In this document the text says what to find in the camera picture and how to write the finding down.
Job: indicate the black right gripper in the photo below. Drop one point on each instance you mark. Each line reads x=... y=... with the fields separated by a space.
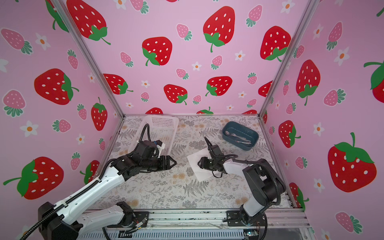
x=202 y=163

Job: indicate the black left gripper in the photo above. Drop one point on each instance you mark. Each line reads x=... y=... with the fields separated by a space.
x=167 y=166

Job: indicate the white paper napkin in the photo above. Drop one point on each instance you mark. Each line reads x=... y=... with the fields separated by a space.
x=201 y=174

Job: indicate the teal plastic utensil tray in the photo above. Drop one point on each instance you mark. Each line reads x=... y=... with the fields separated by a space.
x=243 y=131

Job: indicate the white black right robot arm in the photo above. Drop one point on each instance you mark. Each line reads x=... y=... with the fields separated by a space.
x=265 y=184

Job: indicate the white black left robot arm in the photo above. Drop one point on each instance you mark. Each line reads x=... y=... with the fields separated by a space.
x=114 y=173

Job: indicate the white plastic mesh basket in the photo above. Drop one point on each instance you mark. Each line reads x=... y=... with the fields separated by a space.
x=162 y=128

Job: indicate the silver metal spoon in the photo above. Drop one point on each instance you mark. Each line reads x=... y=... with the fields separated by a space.
x=227 y=133

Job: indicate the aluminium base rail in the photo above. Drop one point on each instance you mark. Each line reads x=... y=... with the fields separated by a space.
x=217 y=219

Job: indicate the right aluminium corner post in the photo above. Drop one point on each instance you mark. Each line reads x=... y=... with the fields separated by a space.
x=300 y=30

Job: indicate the aluminium corner frame post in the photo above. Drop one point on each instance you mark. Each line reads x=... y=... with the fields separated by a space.
x=79 y=39

